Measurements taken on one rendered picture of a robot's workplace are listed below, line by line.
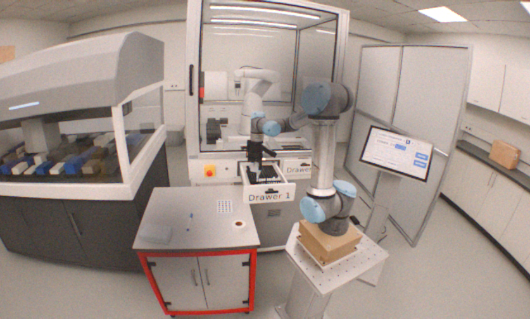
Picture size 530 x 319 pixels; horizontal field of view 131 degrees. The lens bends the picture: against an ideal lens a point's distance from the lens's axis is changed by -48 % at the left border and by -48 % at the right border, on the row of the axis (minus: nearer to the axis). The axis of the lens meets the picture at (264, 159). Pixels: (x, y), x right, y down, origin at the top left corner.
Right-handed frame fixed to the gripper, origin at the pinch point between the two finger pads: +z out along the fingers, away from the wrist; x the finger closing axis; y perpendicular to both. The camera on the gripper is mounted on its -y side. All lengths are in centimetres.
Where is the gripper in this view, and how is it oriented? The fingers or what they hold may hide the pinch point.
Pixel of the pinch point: (258, 173)
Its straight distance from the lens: 132.4
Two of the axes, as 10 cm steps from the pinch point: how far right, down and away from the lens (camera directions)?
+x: 2.1, 3.9, -9.0
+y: -9.8, 0.3, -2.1
